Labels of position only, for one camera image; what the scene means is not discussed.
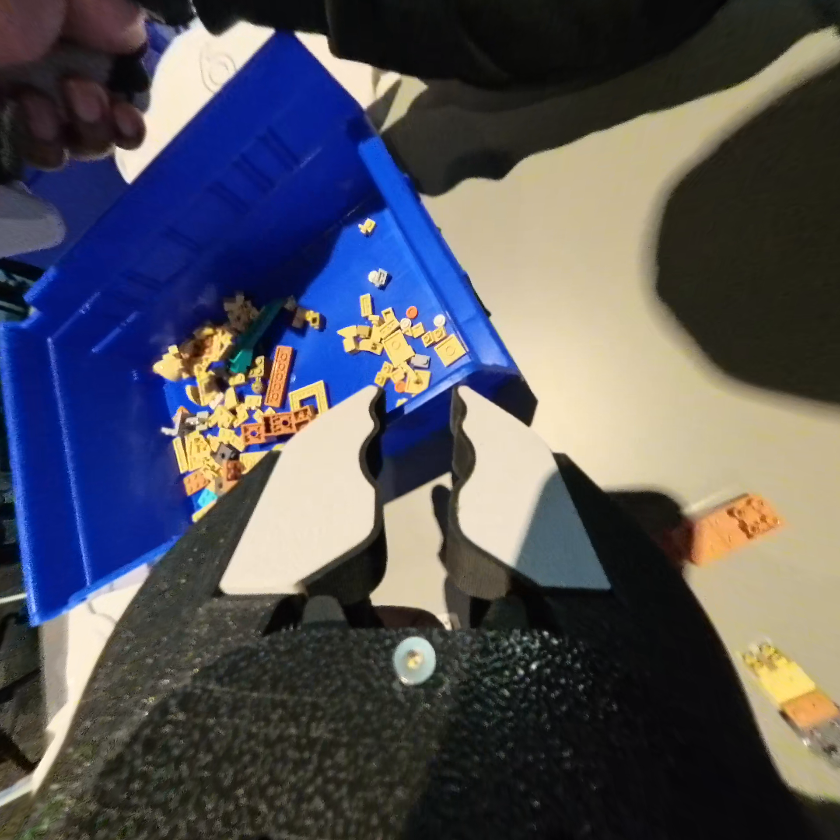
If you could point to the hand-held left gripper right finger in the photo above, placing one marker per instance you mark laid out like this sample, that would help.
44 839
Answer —
531 512

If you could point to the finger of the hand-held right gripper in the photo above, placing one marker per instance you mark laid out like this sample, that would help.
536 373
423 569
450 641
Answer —
29 223

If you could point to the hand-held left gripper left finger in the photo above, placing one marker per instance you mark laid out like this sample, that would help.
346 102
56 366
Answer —
308 505

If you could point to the blue plastic bin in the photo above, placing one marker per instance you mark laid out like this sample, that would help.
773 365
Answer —
164 197

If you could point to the pile of small toy bricks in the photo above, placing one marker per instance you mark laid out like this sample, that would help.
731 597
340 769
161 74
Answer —
216 407

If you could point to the orange toy brick assembly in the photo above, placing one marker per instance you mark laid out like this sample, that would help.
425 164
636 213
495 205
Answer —
735 528

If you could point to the small tan grey brick assembly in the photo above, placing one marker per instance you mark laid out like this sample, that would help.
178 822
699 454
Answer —
787 686

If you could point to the person's right forearm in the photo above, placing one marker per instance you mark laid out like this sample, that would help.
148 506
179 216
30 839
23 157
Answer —
492 39

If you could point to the grey desk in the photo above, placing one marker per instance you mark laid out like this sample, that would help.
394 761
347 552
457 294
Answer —
590 295

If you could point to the green long toy brick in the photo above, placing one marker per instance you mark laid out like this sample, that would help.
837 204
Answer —
253 341

